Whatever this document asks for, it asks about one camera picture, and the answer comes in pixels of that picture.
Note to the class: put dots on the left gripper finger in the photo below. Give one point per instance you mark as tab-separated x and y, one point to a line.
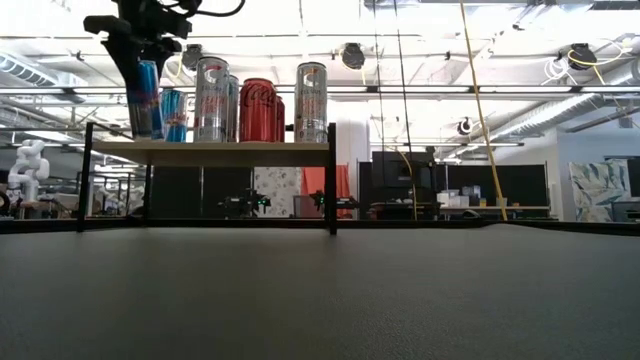
122	85
161	55

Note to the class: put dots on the blue silver Red Bull can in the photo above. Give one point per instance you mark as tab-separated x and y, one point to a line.
175	117
150	100

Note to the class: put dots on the white Celsius Tropical Vibe can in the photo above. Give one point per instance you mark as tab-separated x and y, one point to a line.
310	102

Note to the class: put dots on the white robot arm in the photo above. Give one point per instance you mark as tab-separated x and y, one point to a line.
27	167

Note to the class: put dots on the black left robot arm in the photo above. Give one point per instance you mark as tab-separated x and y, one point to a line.
187	5

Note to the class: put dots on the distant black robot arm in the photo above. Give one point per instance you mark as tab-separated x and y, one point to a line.
342	201
245	202

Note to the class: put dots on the wooden shelf platform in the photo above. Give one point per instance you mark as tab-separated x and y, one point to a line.
220	152

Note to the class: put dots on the white patterned panel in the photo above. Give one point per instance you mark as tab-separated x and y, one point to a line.
277	187

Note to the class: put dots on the orange curtain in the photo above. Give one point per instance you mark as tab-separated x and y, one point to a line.
315	182

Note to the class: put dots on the black equipment cabinet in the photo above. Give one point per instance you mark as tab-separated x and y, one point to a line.
400	175

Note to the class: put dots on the white boxes stack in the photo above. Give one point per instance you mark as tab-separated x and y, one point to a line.
455	198

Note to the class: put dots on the leaf patterned fabric panel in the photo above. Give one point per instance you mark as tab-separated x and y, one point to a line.
597	190

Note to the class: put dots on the black aluminium rig frame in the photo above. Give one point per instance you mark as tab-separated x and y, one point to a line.
550	227

